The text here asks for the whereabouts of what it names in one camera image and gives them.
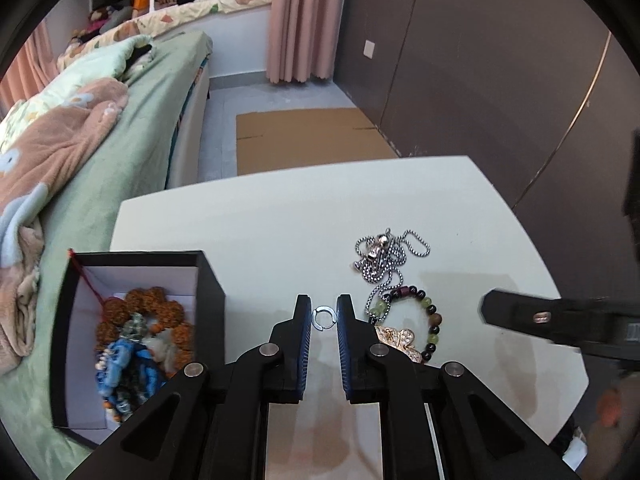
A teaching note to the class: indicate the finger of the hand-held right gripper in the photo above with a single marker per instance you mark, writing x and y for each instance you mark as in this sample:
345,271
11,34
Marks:
525,315

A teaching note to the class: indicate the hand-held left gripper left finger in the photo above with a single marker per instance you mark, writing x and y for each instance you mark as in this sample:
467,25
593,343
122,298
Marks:
302,345

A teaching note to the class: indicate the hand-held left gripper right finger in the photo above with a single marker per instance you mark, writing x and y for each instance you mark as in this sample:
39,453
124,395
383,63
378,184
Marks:
344,345

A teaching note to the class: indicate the gold butterfly brooch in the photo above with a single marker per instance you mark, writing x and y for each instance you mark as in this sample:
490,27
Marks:
397,338

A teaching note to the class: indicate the black jewelry box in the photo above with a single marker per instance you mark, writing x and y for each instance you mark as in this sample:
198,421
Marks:
150,270

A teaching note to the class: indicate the person's right hand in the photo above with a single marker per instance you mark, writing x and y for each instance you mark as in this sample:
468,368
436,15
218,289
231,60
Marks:
612,402

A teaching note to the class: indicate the flat cardboard sheet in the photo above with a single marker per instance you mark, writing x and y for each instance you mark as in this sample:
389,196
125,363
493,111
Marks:
310,140

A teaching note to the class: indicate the bed with green sheet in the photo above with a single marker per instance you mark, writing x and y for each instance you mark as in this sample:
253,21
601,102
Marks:
125,150

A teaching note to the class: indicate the pink printed blanket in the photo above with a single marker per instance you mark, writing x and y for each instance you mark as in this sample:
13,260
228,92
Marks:
60,135

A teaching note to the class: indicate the pink curtain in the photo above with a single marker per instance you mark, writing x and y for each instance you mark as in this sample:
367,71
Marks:
305,20
30,65

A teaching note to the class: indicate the black cloth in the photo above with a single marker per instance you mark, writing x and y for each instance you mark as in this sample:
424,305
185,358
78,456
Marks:
140,56

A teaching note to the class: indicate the pale green quilt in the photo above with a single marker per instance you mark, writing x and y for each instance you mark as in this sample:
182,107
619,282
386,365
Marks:
95,65

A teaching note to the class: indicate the floral window seat mat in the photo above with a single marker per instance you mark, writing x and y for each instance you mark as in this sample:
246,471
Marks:
190,10

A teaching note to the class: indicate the heap of stuffed toys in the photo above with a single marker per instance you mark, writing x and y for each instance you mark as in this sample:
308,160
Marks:
102,22

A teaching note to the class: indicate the white wall socket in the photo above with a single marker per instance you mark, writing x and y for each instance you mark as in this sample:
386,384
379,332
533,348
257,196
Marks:
369,49

